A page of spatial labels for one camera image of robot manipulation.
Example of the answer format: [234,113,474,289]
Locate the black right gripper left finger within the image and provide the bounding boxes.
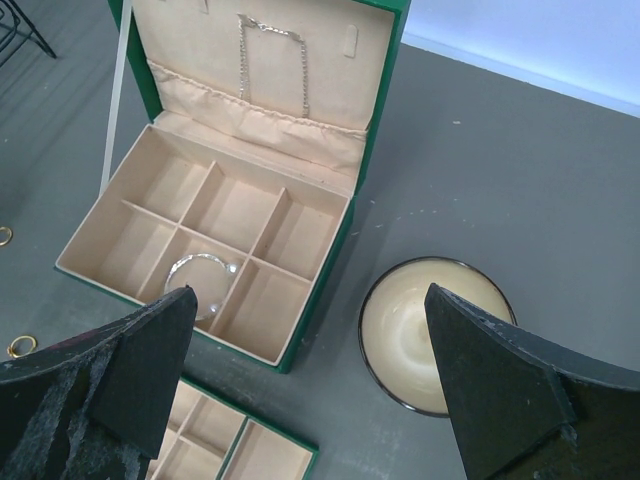
[1,287,196,479]

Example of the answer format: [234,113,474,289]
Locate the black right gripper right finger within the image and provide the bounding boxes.
[425,284,639,479]

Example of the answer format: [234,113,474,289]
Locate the small gold ring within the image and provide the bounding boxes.
[6,335,39,358]

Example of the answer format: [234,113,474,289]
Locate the green jewelry tray insert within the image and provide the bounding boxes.
[146,379,318,480]

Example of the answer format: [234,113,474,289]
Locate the black wire basket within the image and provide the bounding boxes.
[0,0,57,66]

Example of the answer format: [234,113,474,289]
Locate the beige ceramic bowl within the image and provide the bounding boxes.
[358,256,517,418]

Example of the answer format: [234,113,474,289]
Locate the green jewelry box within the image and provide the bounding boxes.
[55,0,409,373]

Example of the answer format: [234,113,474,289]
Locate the silver chain necklace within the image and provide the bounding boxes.
[235,12,312,121]

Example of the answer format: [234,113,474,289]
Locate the silver pearl bangle bracelet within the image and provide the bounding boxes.
[163,252,241,321]

